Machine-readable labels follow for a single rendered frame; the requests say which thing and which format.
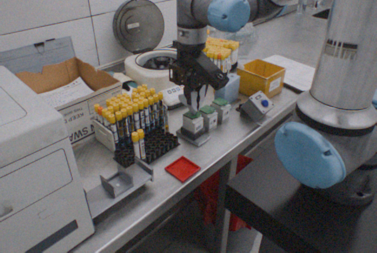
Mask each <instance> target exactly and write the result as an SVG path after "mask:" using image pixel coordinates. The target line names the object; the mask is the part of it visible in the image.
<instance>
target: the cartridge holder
mask: <svg viewBox="0 0 377 253"><path fill-rule="evenodd" d="M176 134H177V135H178V136H180V137H182V138H184V139H186V140H188V141H189V142H192V143H193V144H195V145H197V146H199V145H201V144H202V143H204V142H205V141H206V140H208V139H210V135H209V134H206V133H205V127H204V126H203V127H202V128H201V129H200V130H199V131H197V132H196V133H193V132H191V131H188V130H187V129H185V128H184V127H183V126H181V128H180V129H178V131H176Z"/></svg>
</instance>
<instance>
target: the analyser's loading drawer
mask: <svg viewBox="0 0 377 253"><path fill-rule="evenodd" d="M134 162H135V163H133V164H132V165H130V166H129V167H127V168H126V169H123V167H122V166H120V165H119V164H118V165H117V168H118V172H116V173H115V174H112V175H111V176H109V177H108V178H106V179H105V178H104V177H103V176H102V175H100V180H101V184H99V185H98V186H96V187H95V188H93V189H91V190H90V191H87V192H86V194H87V195H86V198H87V200H88V204H89V207H90V211H91V215H92V218H94V217H96V216H97V215H98V214H100V213H101V212H103V211H104V210H106V209H107V208H109V207H111V206H112V205H114V204H115V203H116V202H118V201H119V200H121V199H123V198H124V197H126V196H127V195H128V194H130V193H131V192H133V191H135V190H136V189H138V187H140V186H142V185H143V184H144V183H146V182H147V181H149V180H150V181H151V182H154V174H153V169H152V168H151V167H150V166H149V165H148V164H146V163H145V162H144V161H143V160H141V159H140V158H139V157H137V156H136V157H134ZM117 184H119V185H120V186H118V187H117V186H116V185H117Z"/></svg>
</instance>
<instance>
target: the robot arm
mask: <svg viewBox="0 0 377 253"><path fill-rule="evenodd" d="M176 1H177V40H173V46H176V47H177V59H176V60H174V61H173V62H171V63H169V64H168V73H169V81H170V82H173V83H175V84H176V85H178V86H181V85H183V86H184V88H183V94H180V95H178V99H179V101H180V102H182V103H183V104H184V105H186V106H187V107H188V109H189V111H190V112H191V113H192V114H193V115H196V114H197V113H198V111H199V109H200V107H201V105H202V103H203V101H204V97H205V96H206V92H207V88H208V85H209V84H210V85H211V86H212V87H213V88H214V89H215V90H219V89H221V88H222V87H224V86H226V84H228V82H229V81H230V78H229V77H228V76H226V74H225V73H224V72H223V71H222V70H221V69H220V68H219V67H218V66H217V65H216V64H215V63H214V62H213V61H212V60H211V59H210V58H208V57H207V56H206V54H205V53H204V52H203V51H202V50H203V49H204V48H205V47H206V41H207V26H212V27H213V28H215V29H217V30H219V31H226V32H231V33H236V32H237V31H239V30H240V29H241V28H242V27H244V26H245V25H246V24H247V23H250V22H256V21H262V20H269V19H273V18H275V17H278V16H281V15H282V14H283V13H284V12H285V11H286V8H287V7H288V4H289V3H290V2H292V1H293V0H176ZM176 62H177V63H176ZM174 63H176V64H174ZM171 69H172V78H170V70H171ZM275 148H276V153H277V156H278V158H279V160H280V161H281V162H282V165H283V166H284V168H285V169H286V170H287V172H288V173H289V174H290V175H291V176H292V177H294V178H295V179H296V180H298V181H299V182H301V183H303V184H305V185H307V186H309V187H312V188H313V189H314V190H315V191H316V192H317V193H318V194H320V195H321V196H323V197H325V198H327V199H329V200H331V201H334V202H337V203H339V204H343V205H351V206H357V205H363V204H366V203H368V202H370V201H371V200H372V198H373V197H374V196H375V194H376V192H377V0H332V4H331V7H330V12H329V16H328V20H327V23H326V28H325V31H324V34H323V39H322V44H321V47H320V51H319V55H318V60H317V63H316V68H315V72H314V74H313V79H312V83H311V86H310V89H309V90H307V91H305V92H303V93H302V94H300V95H299V97H298V99H297V103H296V107H295V113H294V116H293V119H292V121H291V122H287V123H285V124H283V125H282V127H281V128H279V129H278V131H277V133H276V136H275Z"/></svg>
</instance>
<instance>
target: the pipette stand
mask: <svg viewBox="0 0 377 253"><path fill-rule="evenodd" d="M229 78H230V81H229V82H228V84H226V86H224V87H222V88H221V89H219V90H215V92H214V100H215V99H217V98H222V99H225V100H227V101H228V102H229V104H230V110H231V109H232V108H234V107H235V106H236V105H237V104H238V103H240V102H241V99H238V92H239V82H240V76H238V75H234V74H233V73H229Z"/></svg>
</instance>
